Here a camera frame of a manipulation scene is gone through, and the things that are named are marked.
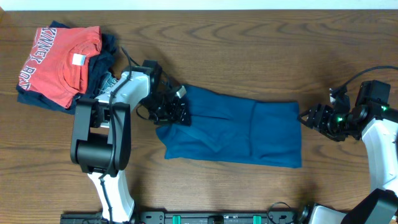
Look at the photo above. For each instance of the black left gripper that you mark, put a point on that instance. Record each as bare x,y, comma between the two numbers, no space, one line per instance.
173,119

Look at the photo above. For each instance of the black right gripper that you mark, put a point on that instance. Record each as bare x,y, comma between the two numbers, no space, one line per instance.
318,120

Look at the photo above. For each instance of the teal blue t-shirt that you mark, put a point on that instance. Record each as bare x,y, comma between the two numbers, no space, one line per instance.
231,129

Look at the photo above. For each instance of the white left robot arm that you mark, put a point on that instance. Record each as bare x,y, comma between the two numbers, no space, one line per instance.
101,138

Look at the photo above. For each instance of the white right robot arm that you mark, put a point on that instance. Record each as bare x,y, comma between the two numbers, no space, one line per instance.
374,123

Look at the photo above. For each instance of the frayed denim garment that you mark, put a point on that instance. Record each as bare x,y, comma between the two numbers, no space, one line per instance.
108,80

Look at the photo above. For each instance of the navy folded garment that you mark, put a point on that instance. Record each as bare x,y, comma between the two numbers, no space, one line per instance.
97,66

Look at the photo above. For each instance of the red folded t-shirt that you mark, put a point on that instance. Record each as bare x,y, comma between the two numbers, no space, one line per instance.
57,65

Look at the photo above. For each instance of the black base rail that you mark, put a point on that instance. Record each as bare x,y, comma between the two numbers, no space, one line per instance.
274,215

